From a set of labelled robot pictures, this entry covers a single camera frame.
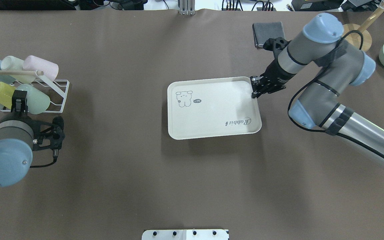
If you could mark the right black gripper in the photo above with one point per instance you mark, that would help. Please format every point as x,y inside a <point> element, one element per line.
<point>274,74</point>

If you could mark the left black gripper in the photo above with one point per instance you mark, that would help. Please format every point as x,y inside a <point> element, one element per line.
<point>19,106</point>

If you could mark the cream rabbit tray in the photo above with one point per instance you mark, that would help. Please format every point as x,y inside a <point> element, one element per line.
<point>211,108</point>

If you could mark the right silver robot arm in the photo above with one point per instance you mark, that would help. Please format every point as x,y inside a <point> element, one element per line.
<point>316,104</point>

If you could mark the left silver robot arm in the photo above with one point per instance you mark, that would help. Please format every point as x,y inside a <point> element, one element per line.
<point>16,141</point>

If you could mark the green plastic cup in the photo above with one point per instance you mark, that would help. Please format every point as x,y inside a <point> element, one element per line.
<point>37,101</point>

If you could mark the yellow plastic cup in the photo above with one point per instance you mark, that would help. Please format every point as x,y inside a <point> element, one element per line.
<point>6,93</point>

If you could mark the cream white plastic cup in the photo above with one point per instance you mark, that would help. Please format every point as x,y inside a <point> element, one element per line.
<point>14,63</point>

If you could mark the pink plastic cup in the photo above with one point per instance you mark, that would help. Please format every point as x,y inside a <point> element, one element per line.
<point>49,68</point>

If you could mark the wooden cup tree stand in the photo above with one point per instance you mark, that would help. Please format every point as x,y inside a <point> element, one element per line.
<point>357,35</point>

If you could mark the grey folded cloth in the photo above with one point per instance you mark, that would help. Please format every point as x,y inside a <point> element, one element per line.
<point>262,31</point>

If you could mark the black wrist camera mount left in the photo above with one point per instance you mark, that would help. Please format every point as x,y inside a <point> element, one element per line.
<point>48,135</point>

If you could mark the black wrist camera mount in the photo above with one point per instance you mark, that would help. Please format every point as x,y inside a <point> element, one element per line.
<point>48,135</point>
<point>275,44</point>

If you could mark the white wire cup rack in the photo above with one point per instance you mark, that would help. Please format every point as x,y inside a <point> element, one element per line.
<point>57,90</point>

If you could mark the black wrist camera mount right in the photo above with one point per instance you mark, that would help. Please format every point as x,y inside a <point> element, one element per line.
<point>275,44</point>

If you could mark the aluminium frame post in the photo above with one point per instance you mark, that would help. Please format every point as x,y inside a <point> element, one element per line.
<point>186,7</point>

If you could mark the white pedestal column base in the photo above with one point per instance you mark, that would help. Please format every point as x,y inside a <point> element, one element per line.
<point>186,234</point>

